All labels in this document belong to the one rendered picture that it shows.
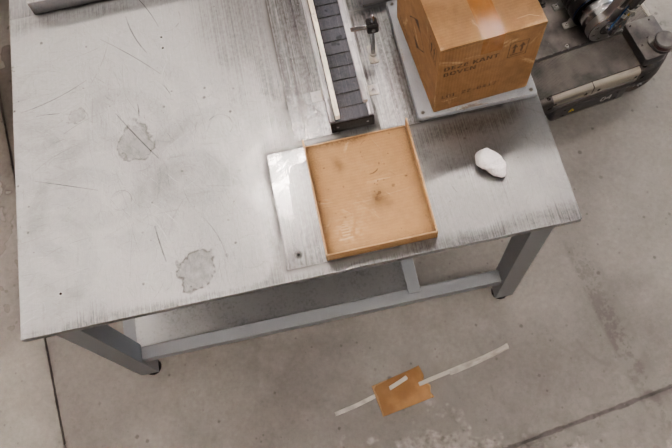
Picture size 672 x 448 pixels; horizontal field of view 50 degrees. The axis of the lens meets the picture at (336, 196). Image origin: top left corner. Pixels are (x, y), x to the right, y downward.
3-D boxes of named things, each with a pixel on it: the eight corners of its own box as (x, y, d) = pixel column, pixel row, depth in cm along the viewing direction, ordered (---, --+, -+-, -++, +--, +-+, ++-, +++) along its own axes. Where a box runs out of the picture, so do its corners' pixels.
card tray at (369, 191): (303, 147, 179) (301, 139, 175) (406, 125, 179) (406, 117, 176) (327, 261, 167) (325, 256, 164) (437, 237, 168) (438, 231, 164)
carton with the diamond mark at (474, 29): (396, 16, 189) (397, -57, 164) (484, -9, 190) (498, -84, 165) (433, 113, 178) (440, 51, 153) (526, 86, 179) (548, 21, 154)
